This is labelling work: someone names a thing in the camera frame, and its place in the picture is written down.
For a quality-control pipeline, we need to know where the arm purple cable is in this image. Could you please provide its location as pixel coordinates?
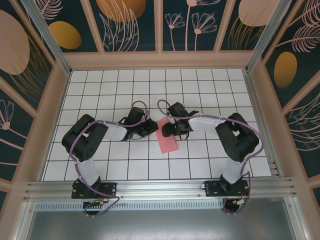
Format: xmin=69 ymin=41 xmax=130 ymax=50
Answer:
xmin=69 ymin=100 xmax=150 ymax=218
xmin=156 ymin=99 xmax=266 ymax=216

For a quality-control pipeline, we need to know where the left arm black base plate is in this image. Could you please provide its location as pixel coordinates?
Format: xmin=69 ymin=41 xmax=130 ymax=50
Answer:
xmin=71 ymin=181 xmax=118 ymax=200

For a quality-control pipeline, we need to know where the grey metal panel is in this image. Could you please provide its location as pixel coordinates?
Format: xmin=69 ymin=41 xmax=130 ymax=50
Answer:
xmin=19 ymin=197 xmax=308 ymax=240

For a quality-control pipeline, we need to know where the aluminium mounting rail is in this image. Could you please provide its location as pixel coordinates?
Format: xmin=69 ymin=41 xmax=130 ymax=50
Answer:
xmin=23 ymin=177 xmax=297 ymax=201

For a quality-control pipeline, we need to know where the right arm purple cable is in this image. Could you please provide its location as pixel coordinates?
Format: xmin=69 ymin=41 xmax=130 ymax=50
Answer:
xmin=156 ymin=99 xmax=266 ymax=216

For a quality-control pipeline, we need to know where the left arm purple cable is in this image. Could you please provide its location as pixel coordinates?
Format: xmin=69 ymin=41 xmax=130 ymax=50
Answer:
xmin=69 ymin=100 xmax=150 ymax=218

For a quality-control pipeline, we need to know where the aluminium frame post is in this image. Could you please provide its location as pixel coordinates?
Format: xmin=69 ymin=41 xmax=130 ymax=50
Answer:
xmin=21 ymin=0 xmax=72 ymax=76
xmin=246 ymin=0 xmax=298 ymax=73

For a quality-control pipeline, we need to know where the slotted grey cable duct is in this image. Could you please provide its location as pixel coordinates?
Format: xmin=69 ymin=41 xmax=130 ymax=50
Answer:
xmin=34 ymin=201 xmax=226 ymax=211

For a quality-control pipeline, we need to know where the aluminium side rail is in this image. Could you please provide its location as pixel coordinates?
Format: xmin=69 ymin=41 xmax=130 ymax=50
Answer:
xmin=243 ymin=69 xmax=285 ymax=178

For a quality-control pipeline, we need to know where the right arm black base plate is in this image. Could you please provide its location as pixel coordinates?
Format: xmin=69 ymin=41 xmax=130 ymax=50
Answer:
xmin=204 ymin=180 xmax=250 ymax=198

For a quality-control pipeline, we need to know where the pink cloth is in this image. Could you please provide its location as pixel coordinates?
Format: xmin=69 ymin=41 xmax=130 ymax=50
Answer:
xmin=155 ymin=117 xmax=180 ymax=154

